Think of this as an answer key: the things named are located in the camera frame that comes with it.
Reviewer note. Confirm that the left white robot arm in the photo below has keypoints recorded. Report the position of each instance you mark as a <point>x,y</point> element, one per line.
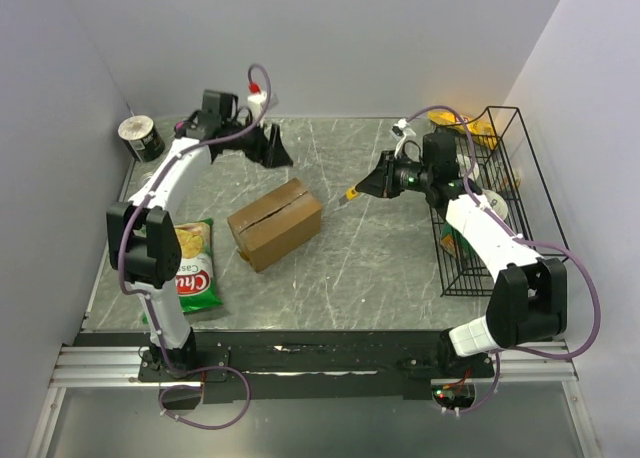
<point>143,245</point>

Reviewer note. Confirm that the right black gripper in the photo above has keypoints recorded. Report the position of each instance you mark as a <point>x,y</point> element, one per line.
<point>381,181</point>

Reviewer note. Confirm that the green Chuba chips bag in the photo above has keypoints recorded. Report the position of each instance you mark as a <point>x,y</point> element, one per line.
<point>195,280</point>

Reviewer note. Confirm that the green packet in rack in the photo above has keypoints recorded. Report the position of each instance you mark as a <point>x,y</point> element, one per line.
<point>454,243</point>

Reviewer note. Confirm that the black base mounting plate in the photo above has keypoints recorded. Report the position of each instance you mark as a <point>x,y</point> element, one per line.
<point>232,365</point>

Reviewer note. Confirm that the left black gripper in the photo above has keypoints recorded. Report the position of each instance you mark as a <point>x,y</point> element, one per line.
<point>270,152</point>

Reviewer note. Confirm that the aluminium rail frame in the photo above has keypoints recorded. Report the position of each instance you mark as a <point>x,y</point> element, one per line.
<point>118,367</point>

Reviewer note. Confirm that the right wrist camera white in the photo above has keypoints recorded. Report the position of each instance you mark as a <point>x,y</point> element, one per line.
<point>402,132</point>

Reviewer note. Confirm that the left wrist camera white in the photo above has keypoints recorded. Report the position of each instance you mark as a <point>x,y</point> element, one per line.
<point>257,100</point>

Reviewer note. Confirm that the black wire rack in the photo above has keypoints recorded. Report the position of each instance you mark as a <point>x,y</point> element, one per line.
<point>513,170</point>

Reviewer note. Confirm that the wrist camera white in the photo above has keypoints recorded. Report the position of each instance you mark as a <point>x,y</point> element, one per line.
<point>402,132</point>
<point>257,100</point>

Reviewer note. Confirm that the black cylindrical snack can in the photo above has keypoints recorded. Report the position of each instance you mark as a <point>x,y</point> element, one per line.
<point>141,138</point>

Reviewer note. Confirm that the yellow chips bag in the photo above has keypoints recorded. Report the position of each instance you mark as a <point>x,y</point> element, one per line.
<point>482,131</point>

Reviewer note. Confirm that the yellow utility knife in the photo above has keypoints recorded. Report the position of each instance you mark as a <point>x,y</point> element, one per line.
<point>350,195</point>

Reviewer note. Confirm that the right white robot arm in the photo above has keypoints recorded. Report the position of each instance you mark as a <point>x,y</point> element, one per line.
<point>529,299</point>

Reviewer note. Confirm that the brown cardboard express box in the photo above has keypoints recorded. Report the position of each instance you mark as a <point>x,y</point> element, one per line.
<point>276,224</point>

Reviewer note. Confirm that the tin food can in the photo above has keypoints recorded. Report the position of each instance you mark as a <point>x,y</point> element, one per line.
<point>144,179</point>

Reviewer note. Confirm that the purple yogurt cup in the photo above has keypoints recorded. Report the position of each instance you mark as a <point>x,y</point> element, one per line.
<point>179,129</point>

